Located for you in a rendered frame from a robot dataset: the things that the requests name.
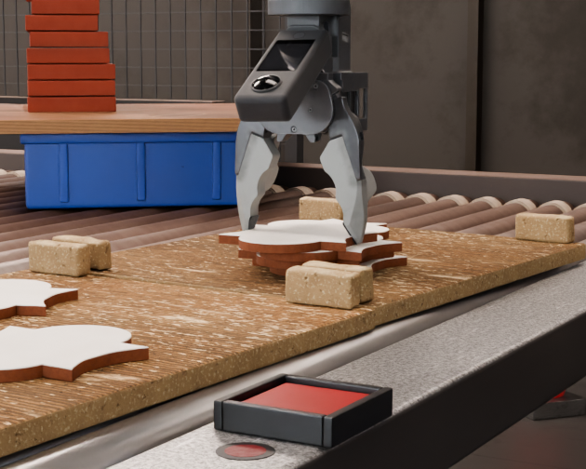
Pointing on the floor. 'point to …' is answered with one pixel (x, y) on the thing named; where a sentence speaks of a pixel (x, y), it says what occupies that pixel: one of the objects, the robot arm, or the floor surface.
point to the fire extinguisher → (560, 407)
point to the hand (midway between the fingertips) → (298, 233)
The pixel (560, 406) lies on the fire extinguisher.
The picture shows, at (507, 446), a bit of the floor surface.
